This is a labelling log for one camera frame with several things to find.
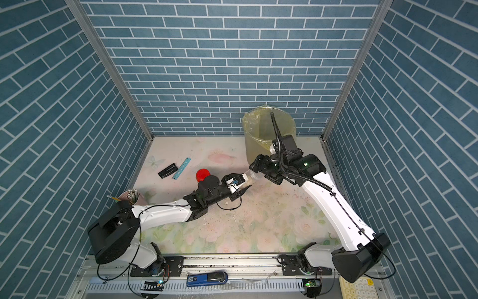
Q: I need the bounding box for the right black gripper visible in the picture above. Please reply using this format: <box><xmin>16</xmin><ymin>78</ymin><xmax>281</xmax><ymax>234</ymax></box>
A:
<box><xmin>249</xmin><ymin>154</ymin><xmax>288</xmax><ymax>184</ymax></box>

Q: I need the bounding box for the white lidded rice jar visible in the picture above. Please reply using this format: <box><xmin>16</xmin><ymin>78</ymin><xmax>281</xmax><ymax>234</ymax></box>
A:
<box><xmin>245</xmin><ymin>169</ymin><xmax>264</xmax><ymax>183</ymax></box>

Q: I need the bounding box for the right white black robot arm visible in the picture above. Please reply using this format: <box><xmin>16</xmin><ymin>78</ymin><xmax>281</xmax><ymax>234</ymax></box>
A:
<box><xmin>250</xmin><ymin>135</ymin><xmax>391</xmax><ymax>283</ymax></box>

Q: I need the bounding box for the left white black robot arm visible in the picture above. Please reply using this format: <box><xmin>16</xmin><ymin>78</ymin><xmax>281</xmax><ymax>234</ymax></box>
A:
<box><xmin>87</xmin><ymin>173</ymin><xmax>251</xmax><ymax>276</ymax></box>

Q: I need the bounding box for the red lidded rice jar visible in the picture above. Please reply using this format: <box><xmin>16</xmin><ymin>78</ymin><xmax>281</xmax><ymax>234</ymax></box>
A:
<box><xmin>195</xmin><ymin>168</ymin><xmax>210</xmax><ymax>183</ymax></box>

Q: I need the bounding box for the beige bin with yellow bag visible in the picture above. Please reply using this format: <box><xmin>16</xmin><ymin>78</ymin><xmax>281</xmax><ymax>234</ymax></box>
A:
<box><xmin>242</xmin><ymin>105</ymin><xmax>296</xmax><ymax>164</ymax></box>

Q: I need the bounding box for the teal ruler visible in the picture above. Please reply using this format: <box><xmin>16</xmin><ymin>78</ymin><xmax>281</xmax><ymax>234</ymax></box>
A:
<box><xmin>173</xmin><ymin>158</ymin><xmax>191</xmax><ymax>180</ymax></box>

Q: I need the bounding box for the black stapler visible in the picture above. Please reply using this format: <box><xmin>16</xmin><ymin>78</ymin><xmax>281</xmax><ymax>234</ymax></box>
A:
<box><xmin>158</xmin><ymin>163</ymin><xmax>178</xmax><ymax>179</ymax></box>

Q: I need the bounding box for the blue black handheld device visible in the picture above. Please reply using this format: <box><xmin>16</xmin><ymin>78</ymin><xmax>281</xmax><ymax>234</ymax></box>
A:
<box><xmin>186</xmin><ymin>271</ymin><xmax>229</xmax><ymax>287</ymax></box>

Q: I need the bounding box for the pink pen holder cup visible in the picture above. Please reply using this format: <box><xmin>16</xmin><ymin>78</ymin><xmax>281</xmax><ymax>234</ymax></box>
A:
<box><xmin>107</xmin><ymin>189</ymin><xmax>148</xmax><ymax>206</ymax></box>

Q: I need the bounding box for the yellow egg tray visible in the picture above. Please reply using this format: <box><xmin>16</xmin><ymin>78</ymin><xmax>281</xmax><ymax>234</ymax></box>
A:
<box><xmin>339</xmin><ymin>277</ymin><xmax>379</xmax><ymax>299</ymax></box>

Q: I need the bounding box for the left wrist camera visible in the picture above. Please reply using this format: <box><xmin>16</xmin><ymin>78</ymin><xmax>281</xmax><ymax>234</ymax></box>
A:
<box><xmin>225</xmin><ymin>174</ymin><xmax>248</xmax><ymax>194</ymax></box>

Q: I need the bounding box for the aluminium mounting rail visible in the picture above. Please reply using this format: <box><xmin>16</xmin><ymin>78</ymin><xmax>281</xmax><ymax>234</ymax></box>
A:
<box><xmin>78</xmin><ymin>253</ymin><xmax>385</xmax><ymax>279</ymax></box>

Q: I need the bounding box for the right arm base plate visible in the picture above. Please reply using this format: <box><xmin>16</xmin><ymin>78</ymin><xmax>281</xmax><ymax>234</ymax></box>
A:
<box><xmin>276</xmin><ymin>254</ymin><xmax>333</xmax><ymax>276</ymax></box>

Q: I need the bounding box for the white slotted cable duct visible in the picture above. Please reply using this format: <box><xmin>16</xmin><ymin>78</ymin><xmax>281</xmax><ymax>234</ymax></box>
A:
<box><xmin>86</xmin><ymin>279</ymin><xmax>305</xmax><ymax>295</ymax></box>

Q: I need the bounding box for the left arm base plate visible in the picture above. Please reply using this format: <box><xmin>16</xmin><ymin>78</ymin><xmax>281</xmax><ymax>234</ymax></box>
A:
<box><xmin>130</xmin><ymin>255</ymin><xmax>185</xmax><ymax>278</ymax></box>

